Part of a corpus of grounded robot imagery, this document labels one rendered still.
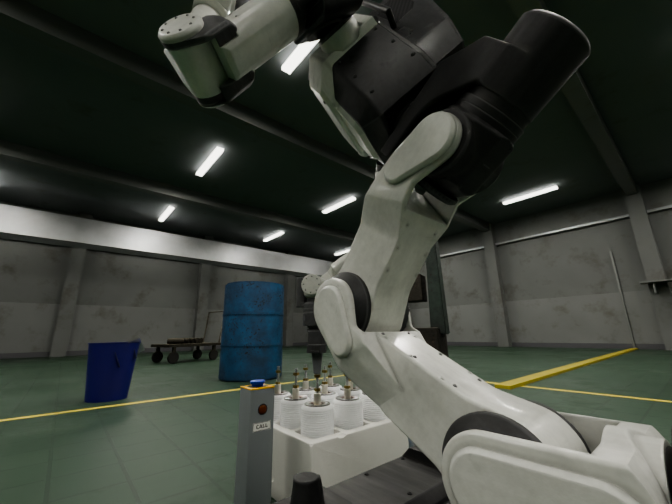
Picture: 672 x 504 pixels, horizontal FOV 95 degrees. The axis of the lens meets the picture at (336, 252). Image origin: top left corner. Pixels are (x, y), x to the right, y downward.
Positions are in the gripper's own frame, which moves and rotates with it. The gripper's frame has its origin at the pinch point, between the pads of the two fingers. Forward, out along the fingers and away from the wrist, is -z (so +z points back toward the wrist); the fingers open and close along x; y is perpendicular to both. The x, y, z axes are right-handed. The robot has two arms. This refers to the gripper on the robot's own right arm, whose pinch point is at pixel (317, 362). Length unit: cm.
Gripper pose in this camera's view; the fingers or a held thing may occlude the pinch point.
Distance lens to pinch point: 99.4
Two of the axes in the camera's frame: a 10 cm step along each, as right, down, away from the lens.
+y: 10.0, -0.2, 0.0
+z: -0.2, -9.7, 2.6
